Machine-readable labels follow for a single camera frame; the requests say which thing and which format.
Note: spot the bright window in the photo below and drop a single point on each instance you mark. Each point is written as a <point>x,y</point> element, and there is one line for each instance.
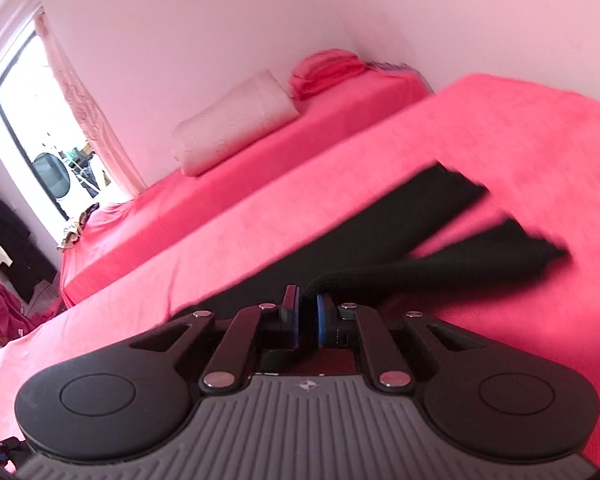
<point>42,146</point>

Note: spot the magenta clothes pile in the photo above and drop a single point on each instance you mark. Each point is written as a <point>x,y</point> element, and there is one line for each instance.
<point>14,324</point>

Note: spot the folded red blanket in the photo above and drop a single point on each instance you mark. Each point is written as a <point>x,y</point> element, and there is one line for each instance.
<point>322,71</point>

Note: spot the near red bed cover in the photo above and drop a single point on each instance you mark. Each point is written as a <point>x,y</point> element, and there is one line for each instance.
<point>537,151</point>

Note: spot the black pants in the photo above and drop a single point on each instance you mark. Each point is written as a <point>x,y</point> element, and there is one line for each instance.
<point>367,258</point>

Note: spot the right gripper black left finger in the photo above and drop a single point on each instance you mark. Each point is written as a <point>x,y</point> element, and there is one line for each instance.
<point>129,398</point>

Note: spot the tan cloth on bed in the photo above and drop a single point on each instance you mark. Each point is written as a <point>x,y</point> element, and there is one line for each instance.
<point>74,228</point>

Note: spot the pink curtain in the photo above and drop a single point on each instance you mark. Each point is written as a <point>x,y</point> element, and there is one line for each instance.
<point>89,116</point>

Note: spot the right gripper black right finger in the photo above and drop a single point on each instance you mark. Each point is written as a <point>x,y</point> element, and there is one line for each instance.
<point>487,398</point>

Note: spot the far red bed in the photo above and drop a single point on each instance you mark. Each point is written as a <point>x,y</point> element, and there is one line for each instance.
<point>119,238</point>

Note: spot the hanging dark clothes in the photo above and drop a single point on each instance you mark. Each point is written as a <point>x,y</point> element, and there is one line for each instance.
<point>29,266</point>

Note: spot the beige rolled pillow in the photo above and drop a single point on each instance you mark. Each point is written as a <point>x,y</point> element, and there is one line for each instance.
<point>245,114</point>

